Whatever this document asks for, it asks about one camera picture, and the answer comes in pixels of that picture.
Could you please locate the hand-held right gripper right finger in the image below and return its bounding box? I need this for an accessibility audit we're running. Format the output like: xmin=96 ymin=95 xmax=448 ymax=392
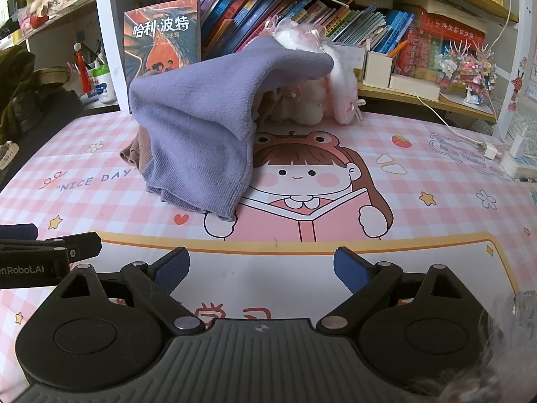
xmin=315 ymin=247 xmax=475 ymax=333

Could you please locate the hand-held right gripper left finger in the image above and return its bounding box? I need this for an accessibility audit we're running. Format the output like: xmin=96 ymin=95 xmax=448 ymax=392
xmin=56 ymin=247 xmax=207 ymax=333

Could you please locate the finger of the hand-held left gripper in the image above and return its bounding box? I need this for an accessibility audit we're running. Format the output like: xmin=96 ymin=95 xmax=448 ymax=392
xmin=46 ymin=232 xmax=102 ymax=261
xmin=0 ymin=224 xmax=38 ymax=241

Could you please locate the purple and brown sweater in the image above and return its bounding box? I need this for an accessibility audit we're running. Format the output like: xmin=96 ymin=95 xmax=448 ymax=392
xmin=119 ymin=36 xmax=336 ymax=223

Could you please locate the pink checked cartoon desk mat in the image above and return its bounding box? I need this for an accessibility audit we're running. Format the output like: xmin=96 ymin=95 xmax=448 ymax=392
xmin=0 ymin=111 xmax=537 ymax=345

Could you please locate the dark olive bag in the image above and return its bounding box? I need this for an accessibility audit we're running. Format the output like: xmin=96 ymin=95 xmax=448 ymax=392
xmin=0 ymin=45 xmax=81 ymax=144

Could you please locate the white pen cup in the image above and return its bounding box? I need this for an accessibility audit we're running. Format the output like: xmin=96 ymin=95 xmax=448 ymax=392
xmin=90 ymin=66 xmax=119 ymax=104

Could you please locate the white and pink plush rabbit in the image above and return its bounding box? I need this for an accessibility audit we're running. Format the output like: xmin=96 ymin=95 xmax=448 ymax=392
xmin=260 ymin=14 xmax=367 ymax=127

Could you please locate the white flat box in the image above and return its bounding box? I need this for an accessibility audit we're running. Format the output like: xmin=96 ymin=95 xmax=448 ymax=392
xmin=389 ymin=73 xmax=442 ymax=101

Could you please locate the white power strip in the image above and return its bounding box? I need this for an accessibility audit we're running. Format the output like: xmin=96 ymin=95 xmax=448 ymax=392
xmin=499 ymin=126 xmax=537 ymax=182

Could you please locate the white pen box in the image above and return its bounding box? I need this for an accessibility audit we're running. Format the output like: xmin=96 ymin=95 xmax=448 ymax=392
xmin=363 ymin=48 xmax=396 ymax=89

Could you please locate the white and wooden bookshelf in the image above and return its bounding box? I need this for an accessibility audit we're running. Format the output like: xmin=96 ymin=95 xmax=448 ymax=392
xmin=92 ymin=0 xmax=537 ymax=143

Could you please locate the dragon cover book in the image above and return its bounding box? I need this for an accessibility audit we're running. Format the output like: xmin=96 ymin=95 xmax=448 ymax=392
xmin=124 ymin=0 xmax=202 ymax=81

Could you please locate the sparkly flower ornament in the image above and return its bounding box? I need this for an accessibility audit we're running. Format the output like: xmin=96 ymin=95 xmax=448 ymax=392
xmin=440 ymin=38 xmax=499 ymax=103

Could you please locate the red boxed book set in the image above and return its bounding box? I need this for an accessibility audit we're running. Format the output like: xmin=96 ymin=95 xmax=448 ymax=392
xmin=394 ymin=7 xmax=488 ymax=89

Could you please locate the row of colourful books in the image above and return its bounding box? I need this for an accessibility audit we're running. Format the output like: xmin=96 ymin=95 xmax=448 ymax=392
xmin=199 ymin=0 xmax=416 ymax=57

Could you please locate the beige strap watch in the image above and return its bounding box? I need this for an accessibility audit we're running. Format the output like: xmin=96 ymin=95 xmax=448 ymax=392
xmin=0 ymin=140 xmax=20 ymax=171

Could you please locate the white charging cable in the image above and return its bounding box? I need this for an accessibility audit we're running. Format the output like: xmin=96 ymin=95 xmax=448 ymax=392
xmin=415 ymin=92 xmax=489 ymax=150

